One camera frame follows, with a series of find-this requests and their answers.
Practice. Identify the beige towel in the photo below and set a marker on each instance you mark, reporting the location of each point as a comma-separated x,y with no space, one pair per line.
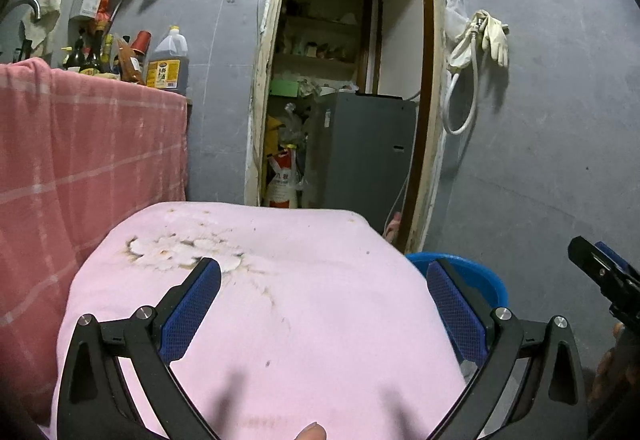
50,5

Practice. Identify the pink ribbed blanket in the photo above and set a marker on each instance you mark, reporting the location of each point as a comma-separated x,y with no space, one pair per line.
310,295

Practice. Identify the red hanging item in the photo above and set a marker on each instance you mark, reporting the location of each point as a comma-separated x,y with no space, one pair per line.
102,10

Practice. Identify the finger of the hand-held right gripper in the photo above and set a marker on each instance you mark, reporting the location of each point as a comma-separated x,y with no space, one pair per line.
612,257
587,257

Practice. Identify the clear plastic bag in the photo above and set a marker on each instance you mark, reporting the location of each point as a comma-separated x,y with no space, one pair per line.
455,20

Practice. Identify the wooden shelf unit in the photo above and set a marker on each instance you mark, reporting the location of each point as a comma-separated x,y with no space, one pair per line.
320,22

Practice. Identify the large oil jug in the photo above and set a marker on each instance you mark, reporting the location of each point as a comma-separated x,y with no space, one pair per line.
167,67

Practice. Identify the red cup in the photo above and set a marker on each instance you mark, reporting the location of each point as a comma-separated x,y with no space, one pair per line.
141,41

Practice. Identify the metal faucet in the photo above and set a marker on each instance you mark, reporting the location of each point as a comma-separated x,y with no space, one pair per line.
22,2

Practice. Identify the red checked cloth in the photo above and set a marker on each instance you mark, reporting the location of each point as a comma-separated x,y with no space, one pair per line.
90,160

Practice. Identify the blue plastic basin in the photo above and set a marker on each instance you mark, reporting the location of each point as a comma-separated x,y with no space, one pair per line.
492,290

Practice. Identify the white red sack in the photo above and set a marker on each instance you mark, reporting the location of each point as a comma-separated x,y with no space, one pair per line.
282,182

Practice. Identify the person's left hand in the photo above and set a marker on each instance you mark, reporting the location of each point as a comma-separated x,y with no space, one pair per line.
310,432

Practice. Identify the pink slipper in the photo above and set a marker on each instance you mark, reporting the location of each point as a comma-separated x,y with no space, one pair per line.
393,226

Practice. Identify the cream rubber gloves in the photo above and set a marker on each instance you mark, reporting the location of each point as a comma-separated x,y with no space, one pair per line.
496,40

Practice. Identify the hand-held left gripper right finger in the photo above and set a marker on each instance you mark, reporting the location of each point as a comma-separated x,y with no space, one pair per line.
455,315

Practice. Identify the yellow bag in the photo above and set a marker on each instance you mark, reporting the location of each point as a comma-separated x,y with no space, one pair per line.
272,132

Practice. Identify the worn door frame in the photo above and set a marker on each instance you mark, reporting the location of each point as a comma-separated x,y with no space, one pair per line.
260,95

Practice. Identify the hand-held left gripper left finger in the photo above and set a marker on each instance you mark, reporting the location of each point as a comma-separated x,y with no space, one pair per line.
192,305

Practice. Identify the green box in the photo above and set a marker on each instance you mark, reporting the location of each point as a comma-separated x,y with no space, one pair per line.
286,87

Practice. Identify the person's right hand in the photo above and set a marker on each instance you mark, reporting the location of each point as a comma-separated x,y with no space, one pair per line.
610,365

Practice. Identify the dark glass bottle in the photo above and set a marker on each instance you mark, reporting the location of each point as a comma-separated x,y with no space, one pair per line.
75,57
91,60

